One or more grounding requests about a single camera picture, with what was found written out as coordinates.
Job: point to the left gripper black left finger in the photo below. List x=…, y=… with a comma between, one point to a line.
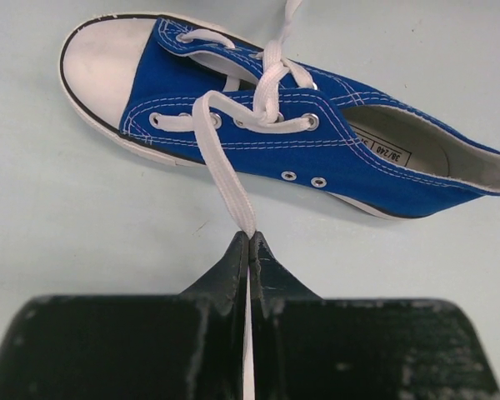
x=178, y=346

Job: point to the blue sneaker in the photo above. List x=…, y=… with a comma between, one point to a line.
x=135, y=77

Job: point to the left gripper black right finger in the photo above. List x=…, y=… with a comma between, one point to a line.
x=308, y=347

